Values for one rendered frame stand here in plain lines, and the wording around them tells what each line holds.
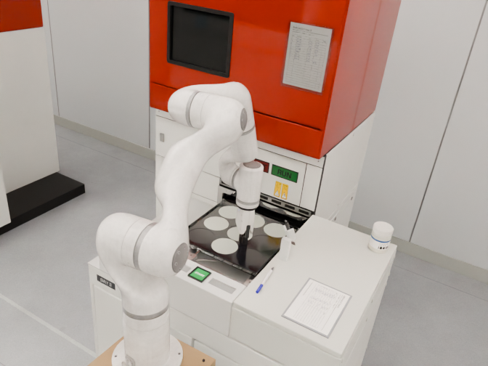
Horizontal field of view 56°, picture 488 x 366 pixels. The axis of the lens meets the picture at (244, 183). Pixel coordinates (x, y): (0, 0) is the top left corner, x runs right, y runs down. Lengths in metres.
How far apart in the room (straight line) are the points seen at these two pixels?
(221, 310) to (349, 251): 0.53
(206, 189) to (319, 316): 0.93
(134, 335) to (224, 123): 0.58
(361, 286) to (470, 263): 2.04
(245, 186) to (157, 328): 0.60
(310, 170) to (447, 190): 1.66
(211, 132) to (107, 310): 0.96
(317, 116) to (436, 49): 1.54
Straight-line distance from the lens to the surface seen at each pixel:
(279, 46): 1.70
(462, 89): 3.13
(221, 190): 2.06
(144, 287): 1.18
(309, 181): 1.84
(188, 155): 1.15
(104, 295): 1.85
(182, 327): 1.64
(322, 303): 1.48
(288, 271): 1.57
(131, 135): 4.51
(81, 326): 2.75
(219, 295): 1.45
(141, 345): 1.27
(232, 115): 1.17
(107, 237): 1.14
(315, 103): 1.68
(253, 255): 1.72
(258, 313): 1.41
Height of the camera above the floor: 1.93
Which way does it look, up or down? 28 degrees down
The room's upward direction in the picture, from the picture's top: 6 degrees clockwise
